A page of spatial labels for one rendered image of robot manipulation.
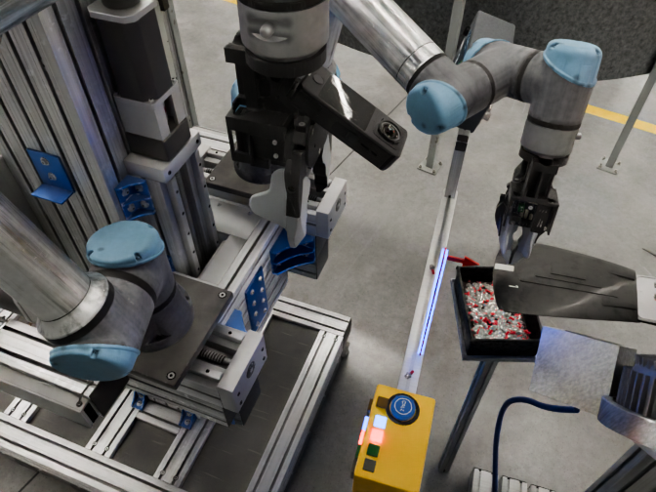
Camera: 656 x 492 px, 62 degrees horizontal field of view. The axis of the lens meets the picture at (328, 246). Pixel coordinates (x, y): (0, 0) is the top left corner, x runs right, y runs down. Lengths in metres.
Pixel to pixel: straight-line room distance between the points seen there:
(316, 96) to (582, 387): 0.80
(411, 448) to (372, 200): 2.01
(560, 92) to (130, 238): 0.68
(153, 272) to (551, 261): 0.68
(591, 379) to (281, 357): 1.16
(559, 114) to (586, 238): 2.07
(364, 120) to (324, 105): 0.04
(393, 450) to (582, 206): 2.30
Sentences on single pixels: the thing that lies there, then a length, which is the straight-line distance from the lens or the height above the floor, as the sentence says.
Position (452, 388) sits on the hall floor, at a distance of 2.20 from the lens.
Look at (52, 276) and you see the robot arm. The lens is 0.80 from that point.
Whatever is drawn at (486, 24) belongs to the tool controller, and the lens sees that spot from 1.57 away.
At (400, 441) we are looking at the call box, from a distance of 0.91.
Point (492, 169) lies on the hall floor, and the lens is 3.10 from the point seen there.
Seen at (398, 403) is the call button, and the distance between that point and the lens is 0.93.
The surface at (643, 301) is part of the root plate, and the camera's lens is 1.04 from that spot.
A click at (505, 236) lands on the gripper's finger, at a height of 1.25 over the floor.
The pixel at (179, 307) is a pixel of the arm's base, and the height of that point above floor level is 1.10.
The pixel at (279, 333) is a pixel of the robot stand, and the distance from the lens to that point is 2.03.
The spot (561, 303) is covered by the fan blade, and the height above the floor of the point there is 1.19.
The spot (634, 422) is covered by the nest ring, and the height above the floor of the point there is 1.12.
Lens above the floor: 1.91
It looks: 48 degrees down
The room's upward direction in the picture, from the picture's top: straight up
